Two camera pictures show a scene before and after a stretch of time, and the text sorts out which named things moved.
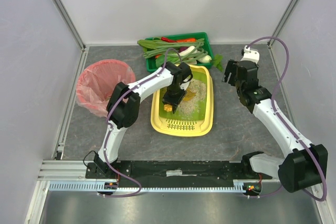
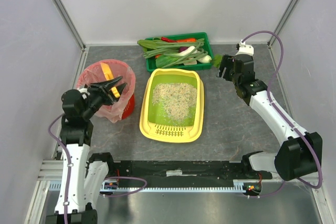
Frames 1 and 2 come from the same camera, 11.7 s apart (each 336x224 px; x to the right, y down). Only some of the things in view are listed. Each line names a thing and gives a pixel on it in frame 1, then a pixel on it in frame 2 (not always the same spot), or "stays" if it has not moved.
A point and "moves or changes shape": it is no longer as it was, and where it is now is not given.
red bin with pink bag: [97, 82] stays
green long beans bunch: [175, 50] stays
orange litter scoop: [189, 95] -> [108, 74]
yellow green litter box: [193, 116] moves or changes shape
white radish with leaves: [217, 60] stays
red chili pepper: [167, 40] stays
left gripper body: [174, 98] -> [97, 92]
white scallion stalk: [188, 51] stays
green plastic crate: [193, 49] stays
